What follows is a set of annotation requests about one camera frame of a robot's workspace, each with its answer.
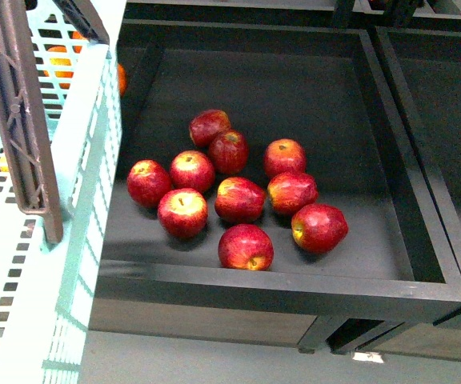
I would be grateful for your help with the light blue plastic basket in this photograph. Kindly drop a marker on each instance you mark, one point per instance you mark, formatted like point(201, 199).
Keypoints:
point(47, 290)

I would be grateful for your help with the black wooden apple tray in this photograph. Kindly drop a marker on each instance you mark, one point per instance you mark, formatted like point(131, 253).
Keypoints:
point(323, 88)

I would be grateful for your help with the black wooden side tray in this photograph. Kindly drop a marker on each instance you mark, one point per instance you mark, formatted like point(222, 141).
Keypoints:
point(423, 68)

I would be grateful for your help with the orange fruit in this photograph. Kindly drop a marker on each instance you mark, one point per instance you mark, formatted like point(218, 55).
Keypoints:
point(122, 79)

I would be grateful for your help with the red apple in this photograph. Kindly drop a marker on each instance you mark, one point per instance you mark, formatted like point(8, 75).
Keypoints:
point(183, 213)
point(192, 169)
point(291, 191)
point(318, 228)
point(229, 152)
point(147, 183)
point(284, 155)
point(239, 200)
point(245, 247)
point(207, 125)

